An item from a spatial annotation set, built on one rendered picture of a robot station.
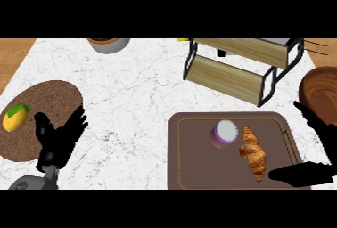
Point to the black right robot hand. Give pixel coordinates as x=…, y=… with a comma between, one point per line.
x=316, y=139

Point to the brown wooden bowl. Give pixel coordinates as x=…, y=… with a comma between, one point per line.
x=319, y=95

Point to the grey pot with brown rim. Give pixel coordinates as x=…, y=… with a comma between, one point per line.
x=107, y=45

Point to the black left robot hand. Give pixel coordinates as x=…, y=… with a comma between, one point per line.
x=56, y=139

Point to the golden brown croissant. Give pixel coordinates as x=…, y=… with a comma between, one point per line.
x=254, y=151

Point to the brown oval placemat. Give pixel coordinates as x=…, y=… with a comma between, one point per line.
x=38, y=118

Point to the yellow mango with green leaf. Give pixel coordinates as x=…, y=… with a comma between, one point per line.
x=14, y=118

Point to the purple can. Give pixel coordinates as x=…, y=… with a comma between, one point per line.
x=224, y=133

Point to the wooden tiered shelf black frame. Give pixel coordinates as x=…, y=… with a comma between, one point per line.
x=236, y=71

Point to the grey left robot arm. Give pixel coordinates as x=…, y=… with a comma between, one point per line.
x=38, y=181

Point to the brown rectangular tray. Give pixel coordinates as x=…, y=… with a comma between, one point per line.
x=201, y=160

